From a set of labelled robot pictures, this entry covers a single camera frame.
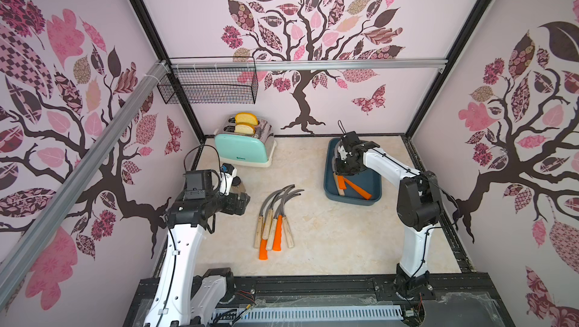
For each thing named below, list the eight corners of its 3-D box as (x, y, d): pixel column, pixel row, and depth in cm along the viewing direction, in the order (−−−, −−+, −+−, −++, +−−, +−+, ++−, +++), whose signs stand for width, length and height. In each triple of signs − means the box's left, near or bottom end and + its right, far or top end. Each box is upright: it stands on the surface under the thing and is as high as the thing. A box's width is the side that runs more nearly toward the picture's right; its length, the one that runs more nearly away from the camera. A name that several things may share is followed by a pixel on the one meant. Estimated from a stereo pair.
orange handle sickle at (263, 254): (258, 260, 82) (258, 258, 80) (260, 240, 87) (260, 238, 85) (267, 260, 82) (267, 258, 80) (269, 240, 87) (268, 238, 85)
